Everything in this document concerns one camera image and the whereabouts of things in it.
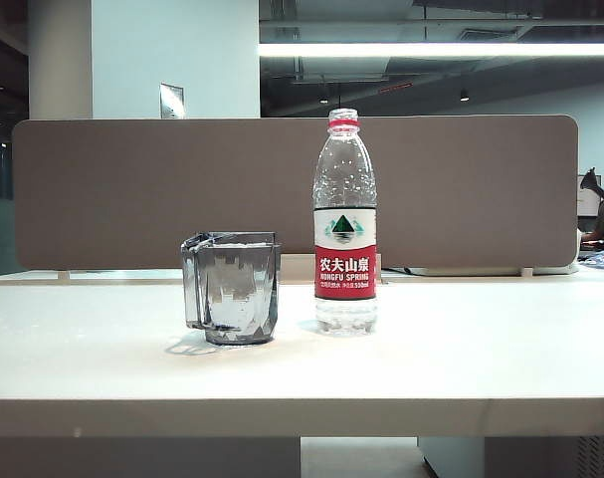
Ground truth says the Nongfu Spring water bottle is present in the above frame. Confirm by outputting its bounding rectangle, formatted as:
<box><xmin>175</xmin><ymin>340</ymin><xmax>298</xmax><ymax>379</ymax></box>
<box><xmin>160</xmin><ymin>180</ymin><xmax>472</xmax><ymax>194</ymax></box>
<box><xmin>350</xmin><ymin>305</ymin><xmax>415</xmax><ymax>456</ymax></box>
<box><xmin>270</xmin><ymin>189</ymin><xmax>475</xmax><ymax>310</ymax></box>
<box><xmin>312</xmin><ymin>107</ymin><xmax>381</xmax><ymax>338</ymax></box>

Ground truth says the transparent grey plastic mug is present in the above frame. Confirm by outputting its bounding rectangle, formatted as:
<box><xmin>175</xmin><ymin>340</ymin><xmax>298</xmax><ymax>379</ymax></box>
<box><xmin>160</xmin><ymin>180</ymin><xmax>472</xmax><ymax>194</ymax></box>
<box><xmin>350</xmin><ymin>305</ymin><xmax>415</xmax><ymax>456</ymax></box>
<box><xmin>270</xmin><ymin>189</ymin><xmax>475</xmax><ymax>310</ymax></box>
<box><xmin>180</xmin><ymin>230</ymin><xmax>284</xmax><ymax>347</ymax></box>

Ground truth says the brown fabric desk divider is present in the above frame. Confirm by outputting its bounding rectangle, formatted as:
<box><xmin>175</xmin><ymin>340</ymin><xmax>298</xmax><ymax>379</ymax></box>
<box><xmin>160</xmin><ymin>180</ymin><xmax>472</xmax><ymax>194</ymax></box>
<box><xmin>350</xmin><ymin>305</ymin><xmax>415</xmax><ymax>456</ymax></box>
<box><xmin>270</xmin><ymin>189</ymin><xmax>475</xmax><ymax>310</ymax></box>
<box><xmin>11</xmin><ymin>115</ymin><xmax>580</xmax><ymax>271</ymax></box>

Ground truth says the long linear ceiling light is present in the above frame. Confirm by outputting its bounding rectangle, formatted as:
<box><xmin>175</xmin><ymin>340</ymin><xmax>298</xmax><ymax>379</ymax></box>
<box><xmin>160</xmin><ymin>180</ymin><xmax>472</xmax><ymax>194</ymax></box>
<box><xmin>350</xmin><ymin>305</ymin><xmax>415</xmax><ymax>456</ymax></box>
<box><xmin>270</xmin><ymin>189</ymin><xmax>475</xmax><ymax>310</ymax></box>
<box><xmin>257</xmin><ymin>42</ymin><xmax>604</xmax><ymax>58</ymax></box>

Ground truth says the white round column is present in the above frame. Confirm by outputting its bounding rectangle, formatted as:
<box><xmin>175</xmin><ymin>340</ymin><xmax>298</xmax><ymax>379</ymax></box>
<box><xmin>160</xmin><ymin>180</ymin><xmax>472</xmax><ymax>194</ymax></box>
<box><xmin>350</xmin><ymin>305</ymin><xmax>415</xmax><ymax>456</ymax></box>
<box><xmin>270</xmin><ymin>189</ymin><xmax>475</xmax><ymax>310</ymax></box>
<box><xmin>27</xmin><ymin>0</ymin><xmax>94</xmax><ymax>120</ymax></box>

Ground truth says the framed wall notice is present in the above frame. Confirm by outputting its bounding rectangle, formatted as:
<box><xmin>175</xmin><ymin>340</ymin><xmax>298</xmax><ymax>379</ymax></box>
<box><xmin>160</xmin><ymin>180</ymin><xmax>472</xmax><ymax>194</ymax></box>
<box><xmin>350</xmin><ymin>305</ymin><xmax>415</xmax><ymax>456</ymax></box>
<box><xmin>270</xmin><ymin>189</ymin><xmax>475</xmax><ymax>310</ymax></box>
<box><xmin>158</xmin><ymin>83</ymin><xmax>186</xmax><ymax>120</ymax></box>

